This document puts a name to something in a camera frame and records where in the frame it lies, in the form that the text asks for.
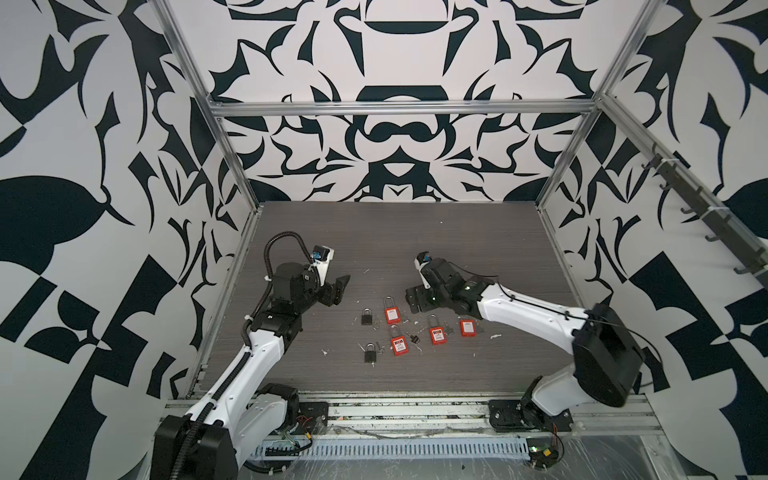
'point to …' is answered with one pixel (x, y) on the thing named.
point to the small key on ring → (381, 351)
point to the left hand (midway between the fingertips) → (334, 266)
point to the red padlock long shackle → (468, 327)
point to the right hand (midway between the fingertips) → (421, 289)
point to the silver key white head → (415, 339)
